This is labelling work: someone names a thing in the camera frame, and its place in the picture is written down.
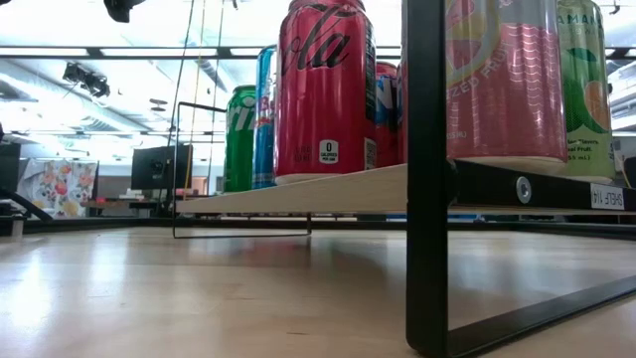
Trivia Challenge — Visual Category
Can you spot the thin yellow hanging cable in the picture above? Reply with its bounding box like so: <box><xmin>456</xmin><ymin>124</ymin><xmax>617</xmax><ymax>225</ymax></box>
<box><xmin>182</xmin><ymin>0</ymin><xmax>208</xmax><ymax>200</ymax></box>

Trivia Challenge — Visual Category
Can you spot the white shelf label sticker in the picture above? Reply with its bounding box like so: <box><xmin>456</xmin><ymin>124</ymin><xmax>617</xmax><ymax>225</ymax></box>
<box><xmin>589</xmin><ymin>182</ymin><xmax>626</xmax><ymax>211</ymax></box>

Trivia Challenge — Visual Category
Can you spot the black ceiling-mounted device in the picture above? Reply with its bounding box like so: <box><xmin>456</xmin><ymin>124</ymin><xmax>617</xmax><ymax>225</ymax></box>
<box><xmin>62</xmin><ymin>62</ymin><xmax>111</xmax><ymax>99</ymax></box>

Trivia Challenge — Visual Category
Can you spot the black box-shaped device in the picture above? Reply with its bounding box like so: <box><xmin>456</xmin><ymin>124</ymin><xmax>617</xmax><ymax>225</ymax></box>
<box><xmin>0</xmin><ymin>142</ymin><xmax>23</xmax><ymax>195</ymax></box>

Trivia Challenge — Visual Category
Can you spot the orange-red Fanta can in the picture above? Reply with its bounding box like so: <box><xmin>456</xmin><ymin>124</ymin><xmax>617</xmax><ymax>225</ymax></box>
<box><xmin>375</xmin><ymin>60</ymin><xmax>408</xmax><ymax>169</ymax></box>

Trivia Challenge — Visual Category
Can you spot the pink grapefruit beverage can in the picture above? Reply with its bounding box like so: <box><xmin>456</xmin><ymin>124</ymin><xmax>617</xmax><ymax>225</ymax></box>
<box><xmin>445</xmin><ymin>0</ymin><xmax>569</xmax><ymax>175</ymax></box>

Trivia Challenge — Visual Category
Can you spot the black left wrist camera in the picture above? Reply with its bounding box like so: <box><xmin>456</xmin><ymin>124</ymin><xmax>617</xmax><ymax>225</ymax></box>
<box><xmin>102</xmin><ymin>0</ymin><xmax>148</xmax><ymax>24</ymax></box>

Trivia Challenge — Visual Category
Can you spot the green Sprite can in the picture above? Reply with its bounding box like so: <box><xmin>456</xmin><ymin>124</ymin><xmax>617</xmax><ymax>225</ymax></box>
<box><xmin>223</xmin><ymin>84</ymin><xmax>258</xmax><ymax>194</ymax></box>

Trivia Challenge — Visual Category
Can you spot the red and blue beverage can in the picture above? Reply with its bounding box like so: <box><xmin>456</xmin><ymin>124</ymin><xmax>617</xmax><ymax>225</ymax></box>
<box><xmin>251</xmin><ymin>44</ymin><xmax>278</xmax><ymax>190</ymax></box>

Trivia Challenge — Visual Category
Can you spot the red Coca-Cola can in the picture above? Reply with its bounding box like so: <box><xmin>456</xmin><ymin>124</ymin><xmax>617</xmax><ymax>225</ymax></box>
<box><xmin>273</xmin><ymin>0</ymin><xmax>379</xmax><ymax>186</ymax></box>

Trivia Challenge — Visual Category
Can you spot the light green calamansi can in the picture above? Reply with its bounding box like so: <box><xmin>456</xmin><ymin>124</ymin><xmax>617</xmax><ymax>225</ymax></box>
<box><xmin>555</xmin><ymin>0</ymin><xmax>617</xmax><ymax>184</ymax></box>

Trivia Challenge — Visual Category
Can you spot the wooden tray with wire handles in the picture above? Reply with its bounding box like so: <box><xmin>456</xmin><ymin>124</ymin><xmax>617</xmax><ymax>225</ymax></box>
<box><xmin>172</xmin><ymin>0</ymin><xmax>636</xmax><ymax>358</ymax></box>

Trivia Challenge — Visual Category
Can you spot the black computer monitor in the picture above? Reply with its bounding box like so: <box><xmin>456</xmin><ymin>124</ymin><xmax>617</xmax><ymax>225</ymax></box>
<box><xmin>130</xmin><ymin>143</ymin><xmax>194</xmax><ymax>191</ymax></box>

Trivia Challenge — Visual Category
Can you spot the floral patterned cloth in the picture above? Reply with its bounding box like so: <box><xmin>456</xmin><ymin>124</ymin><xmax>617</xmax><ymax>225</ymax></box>
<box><xmin>17</xmin><ymin>157</ymin><xmax>99</xmax><ymax>219</ymax></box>

